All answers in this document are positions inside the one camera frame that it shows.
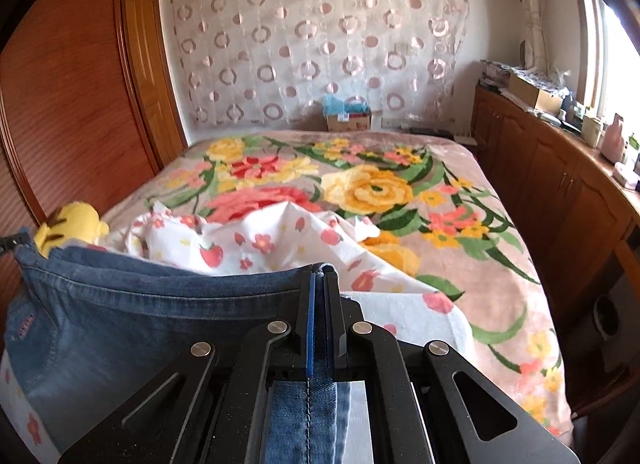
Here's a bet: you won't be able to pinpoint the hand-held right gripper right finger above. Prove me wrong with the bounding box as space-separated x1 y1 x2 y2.
321 267 582 464

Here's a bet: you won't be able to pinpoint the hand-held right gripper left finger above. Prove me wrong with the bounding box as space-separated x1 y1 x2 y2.
57 266 321 464

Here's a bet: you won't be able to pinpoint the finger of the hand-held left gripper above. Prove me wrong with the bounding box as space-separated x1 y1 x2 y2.
0 230 32 251

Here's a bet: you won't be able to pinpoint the blue denim pants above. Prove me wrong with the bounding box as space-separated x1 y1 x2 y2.
4 229 352 464

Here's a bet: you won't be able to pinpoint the yellow plush toy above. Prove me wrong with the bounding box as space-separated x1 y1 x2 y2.
34 201 110 259

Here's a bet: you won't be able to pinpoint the white strawberry print sheet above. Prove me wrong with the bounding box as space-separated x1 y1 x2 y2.
0 200 474 456

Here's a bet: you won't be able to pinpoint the wooden wardrobe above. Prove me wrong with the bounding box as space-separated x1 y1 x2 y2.
0 0 190 305

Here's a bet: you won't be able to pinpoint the small cardboard box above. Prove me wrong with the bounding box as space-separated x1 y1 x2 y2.
327 110 372 133

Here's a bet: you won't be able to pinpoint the blue plastic bag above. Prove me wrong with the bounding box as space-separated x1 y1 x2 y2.
322 94 369 117

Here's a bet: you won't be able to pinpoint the wooden cabinet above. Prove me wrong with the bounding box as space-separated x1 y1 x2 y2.
470 84 640 412

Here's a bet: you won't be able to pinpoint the sheer circle pattern curtain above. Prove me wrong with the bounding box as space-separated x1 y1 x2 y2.
159 0 472 127

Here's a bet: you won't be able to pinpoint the stack of papers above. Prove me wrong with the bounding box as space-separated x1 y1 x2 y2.
478 59 512 92

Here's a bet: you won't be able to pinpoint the large cardboard box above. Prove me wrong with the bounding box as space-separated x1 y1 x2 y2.
507 70 565 112

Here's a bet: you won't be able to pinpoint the pink bottle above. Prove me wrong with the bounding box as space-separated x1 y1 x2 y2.
602 113 626 163

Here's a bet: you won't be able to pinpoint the patterned side curtain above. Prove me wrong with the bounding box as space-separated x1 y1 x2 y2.
514 0 552 72

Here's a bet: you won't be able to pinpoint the window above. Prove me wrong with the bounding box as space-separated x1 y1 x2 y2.
574 0 640 125

